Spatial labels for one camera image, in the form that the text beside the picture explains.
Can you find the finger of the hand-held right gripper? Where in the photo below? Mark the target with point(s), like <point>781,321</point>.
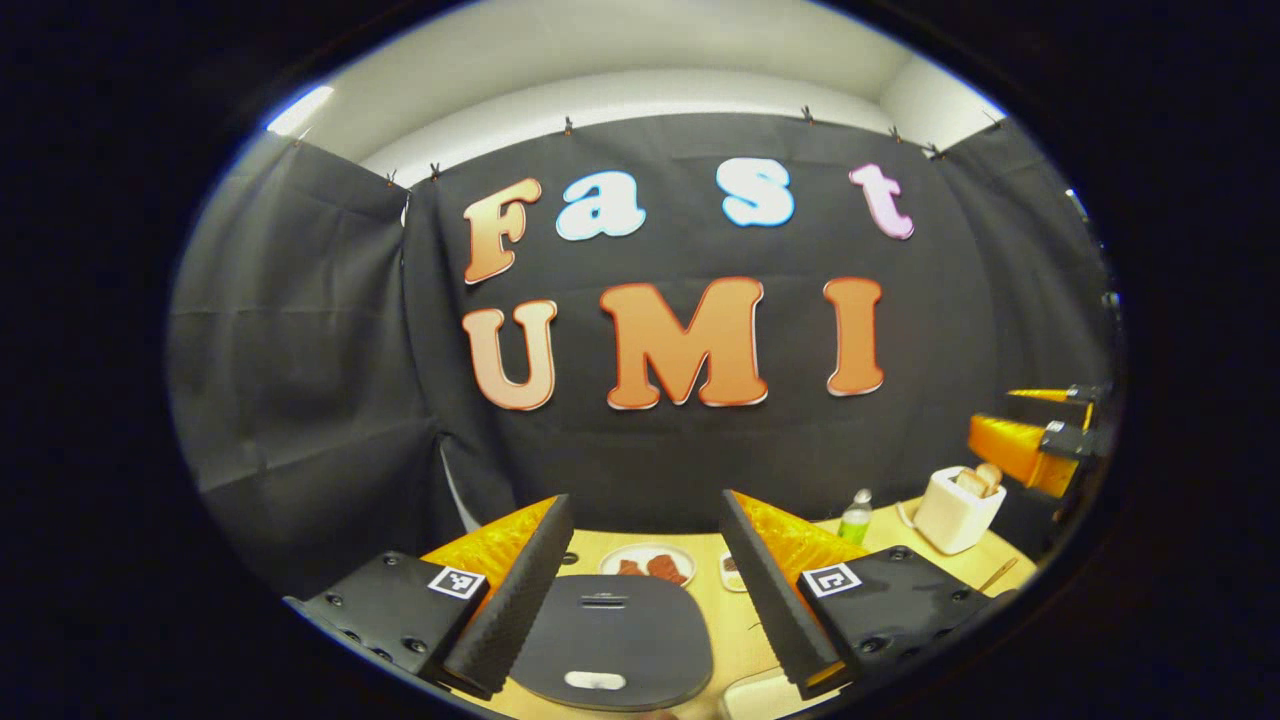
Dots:
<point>1060,394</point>
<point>1020,450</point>

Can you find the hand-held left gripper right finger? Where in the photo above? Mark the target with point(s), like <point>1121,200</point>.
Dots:
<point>770,600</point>

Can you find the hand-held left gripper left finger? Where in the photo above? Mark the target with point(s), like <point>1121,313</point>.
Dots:
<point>515,610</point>

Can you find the black rice cooker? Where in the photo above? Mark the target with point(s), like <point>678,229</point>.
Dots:
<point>610,635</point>

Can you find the toast slice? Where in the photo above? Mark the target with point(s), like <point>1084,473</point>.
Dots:
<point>970,483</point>
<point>991,475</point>

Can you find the white divided grain dish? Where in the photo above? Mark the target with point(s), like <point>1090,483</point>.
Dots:
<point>732,575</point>

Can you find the white toaster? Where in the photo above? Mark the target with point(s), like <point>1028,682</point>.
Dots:
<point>955,520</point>

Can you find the white container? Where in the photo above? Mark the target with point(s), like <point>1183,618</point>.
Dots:
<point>760,697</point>

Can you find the red food piece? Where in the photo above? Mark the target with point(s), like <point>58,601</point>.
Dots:
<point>668,570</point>
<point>630,568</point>

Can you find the green drink bottle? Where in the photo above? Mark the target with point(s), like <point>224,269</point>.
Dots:
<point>855,522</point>

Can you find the white round plate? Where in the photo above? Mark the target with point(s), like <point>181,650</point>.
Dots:
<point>625,552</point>

